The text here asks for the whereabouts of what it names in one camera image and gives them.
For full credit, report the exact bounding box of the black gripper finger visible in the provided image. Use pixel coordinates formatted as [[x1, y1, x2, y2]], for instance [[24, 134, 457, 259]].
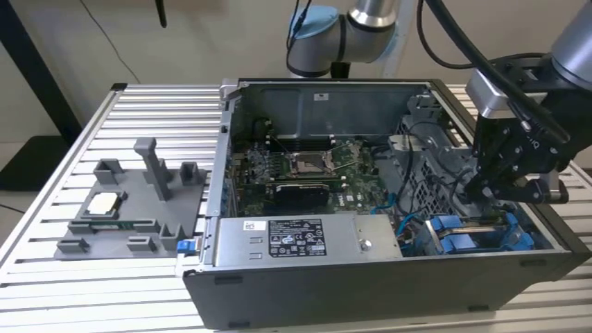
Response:
[[464, 117, 524, 203], [479, 176, 569, 205]]

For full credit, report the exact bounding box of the hard disk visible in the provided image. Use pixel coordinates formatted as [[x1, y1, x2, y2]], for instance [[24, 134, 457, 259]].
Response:
[[428, 210, 537, 256]]

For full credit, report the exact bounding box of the grey metal disk bay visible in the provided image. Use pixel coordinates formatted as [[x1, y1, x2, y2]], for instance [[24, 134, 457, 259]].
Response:
[[387, 114, 477, 216]]

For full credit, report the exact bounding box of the green motherboard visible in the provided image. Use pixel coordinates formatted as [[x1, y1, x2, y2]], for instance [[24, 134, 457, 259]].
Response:
[[231, 137, 400, 218]]

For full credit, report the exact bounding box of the silver power supply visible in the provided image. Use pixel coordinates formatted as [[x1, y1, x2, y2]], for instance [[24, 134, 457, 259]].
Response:
[[216, 213, 404, 268]]

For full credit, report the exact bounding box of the CPU socket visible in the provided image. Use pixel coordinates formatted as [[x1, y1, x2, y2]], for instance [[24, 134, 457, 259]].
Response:
[[285, 151, 332, 177]]

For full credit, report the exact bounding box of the black graphics card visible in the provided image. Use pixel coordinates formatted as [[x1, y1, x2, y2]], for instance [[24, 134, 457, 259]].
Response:
[[264, 181, 333, 210]]

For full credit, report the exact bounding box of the thin metal locking lever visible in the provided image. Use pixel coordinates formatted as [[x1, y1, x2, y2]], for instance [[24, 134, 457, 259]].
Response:
[[268, 133, 293, 155]]

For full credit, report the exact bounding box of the black PC case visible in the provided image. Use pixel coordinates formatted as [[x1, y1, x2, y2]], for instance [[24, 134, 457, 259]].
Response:
[[183, 78, 587, 330]]

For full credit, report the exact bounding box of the grey parts rack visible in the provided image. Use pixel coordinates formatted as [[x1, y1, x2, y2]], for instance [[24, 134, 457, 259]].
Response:
[[53, 137, 209, 261]]

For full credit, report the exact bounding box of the black hanging rod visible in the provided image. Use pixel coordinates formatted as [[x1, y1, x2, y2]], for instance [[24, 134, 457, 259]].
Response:
[[152, 0, 169, 28]]

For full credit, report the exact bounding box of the green RAM stick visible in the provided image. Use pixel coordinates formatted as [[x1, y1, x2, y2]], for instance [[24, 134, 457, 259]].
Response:
[[87, 221, 156, 232]]

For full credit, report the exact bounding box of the silver CPU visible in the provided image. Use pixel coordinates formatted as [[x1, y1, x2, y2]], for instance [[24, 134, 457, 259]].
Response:
[[83, 192, 123, 217]]

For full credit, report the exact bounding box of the black slanted stand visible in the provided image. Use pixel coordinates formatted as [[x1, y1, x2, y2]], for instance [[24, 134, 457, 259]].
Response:
[[0, 0, 89, 192]]

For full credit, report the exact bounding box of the black flat disk wire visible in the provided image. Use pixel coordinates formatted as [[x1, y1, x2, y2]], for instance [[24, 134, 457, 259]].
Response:
[[432, 166, 477, 212]]

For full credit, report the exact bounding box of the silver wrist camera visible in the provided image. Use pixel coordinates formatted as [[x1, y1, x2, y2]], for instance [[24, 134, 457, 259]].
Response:
[[465, 71, 521, 119]]

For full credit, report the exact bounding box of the thin black wire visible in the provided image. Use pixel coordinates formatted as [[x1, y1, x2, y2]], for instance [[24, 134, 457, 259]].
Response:
[[397, 119, 464, 203]]

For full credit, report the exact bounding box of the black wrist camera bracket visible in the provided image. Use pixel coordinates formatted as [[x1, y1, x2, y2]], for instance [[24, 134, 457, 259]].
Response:
[[488, 51, 559, 105]]

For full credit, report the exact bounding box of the blue disk wire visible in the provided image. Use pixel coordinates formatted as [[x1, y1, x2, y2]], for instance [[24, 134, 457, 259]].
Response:
[[371, 203, 420, 244]]

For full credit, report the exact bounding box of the red and yellow wire bundle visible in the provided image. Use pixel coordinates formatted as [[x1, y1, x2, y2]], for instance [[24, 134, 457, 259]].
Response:
[[395, 221, 420, 249]]

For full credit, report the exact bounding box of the thick black robot hose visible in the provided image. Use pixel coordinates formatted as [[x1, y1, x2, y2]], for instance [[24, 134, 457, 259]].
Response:
[[424, 0, 572, 144]]

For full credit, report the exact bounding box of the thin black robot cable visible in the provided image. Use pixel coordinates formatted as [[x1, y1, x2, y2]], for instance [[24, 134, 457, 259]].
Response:
[[417, 0, 477, 69]]

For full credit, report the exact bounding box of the black cable with plug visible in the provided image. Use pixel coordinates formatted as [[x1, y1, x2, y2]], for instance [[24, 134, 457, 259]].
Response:
[[287, 0, 313, 46]]

